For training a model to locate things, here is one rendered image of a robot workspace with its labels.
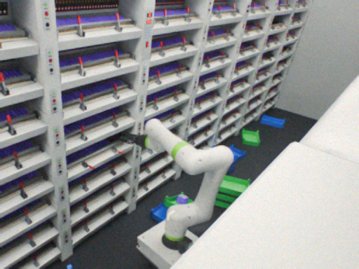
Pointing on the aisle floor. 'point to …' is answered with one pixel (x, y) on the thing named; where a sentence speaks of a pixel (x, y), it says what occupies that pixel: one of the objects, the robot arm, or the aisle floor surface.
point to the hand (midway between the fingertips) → (120, 136)
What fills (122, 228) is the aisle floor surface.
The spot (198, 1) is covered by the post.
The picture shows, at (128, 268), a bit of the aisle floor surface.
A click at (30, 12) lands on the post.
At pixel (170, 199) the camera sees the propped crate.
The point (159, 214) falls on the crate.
